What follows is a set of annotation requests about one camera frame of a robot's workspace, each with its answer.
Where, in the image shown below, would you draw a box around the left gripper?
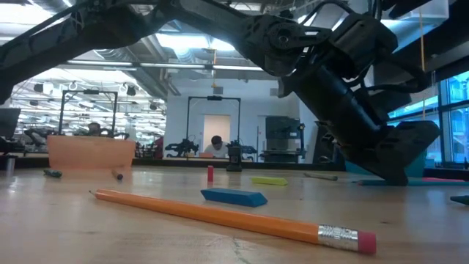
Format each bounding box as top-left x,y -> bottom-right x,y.
284,67 -> 440,186

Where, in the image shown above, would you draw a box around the blue pencil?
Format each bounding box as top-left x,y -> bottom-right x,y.
357,177 -> 469,187

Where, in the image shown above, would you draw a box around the pink eraser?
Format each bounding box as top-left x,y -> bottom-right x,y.
422,176 -> 467,183

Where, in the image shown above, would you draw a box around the grey crayon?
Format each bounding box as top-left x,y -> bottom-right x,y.
303,172 -> 339,182

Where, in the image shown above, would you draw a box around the black stapler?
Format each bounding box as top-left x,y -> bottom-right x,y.
225,141 -> 243,172

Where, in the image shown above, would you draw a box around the blue eraser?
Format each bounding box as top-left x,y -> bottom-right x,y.
200,188 -> 268,208

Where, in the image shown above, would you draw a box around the orange pencil with eraser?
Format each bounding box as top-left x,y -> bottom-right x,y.
89,188 -> 377,256

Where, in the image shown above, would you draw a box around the teal blue plastic bin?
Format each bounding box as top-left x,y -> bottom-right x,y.
344,149 -> 428,179

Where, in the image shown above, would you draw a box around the black panels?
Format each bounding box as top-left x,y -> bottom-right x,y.
313,120 -> 345,164

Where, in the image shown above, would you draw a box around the black equipment cabinet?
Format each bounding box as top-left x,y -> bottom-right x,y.
264,116 -> 306,163

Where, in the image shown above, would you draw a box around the yellow eraser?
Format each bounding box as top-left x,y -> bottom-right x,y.
251,176 -> 289,186

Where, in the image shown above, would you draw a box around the person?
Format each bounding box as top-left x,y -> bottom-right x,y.
203,134 -> 231,159
86,122 -> 103,137

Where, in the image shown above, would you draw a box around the orange plastic bin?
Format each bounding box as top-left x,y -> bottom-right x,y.
46,134 -> 136,170

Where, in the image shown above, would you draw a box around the black monitor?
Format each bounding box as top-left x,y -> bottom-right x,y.
0,107 -> 21,140

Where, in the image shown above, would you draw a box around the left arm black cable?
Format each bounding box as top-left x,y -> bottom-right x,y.
300,0 -> 430,95

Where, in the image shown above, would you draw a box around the yellow cord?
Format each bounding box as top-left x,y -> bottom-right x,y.
418,9 -> 426,122

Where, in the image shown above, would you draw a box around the black gantry frame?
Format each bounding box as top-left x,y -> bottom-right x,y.
186,95 -> 242,147
58,89 -> 119,137

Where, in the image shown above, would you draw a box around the black aluminium table frame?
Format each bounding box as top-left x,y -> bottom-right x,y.
0,155 -> 469,181

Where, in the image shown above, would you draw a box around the metal post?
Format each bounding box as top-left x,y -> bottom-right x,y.
4,155 -> 17,177

